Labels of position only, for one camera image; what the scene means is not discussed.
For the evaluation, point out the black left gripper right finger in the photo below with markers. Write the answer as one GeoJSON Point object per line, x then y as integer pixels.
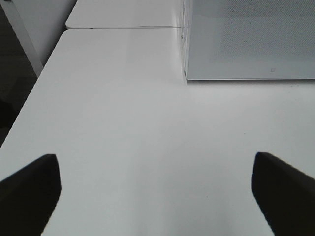
{"type": "Point", "coordinates": [285, 196]}

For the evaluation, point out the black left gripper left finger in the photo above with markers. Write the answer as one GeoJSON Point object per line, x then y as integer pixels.
{"type": "Point", "coordinates": [29, 196]}

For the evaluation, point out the white microwave oven body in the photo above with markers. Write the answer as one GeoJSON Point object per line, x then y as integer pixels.
{"type": "Point", "coordinates": [183, 18]}

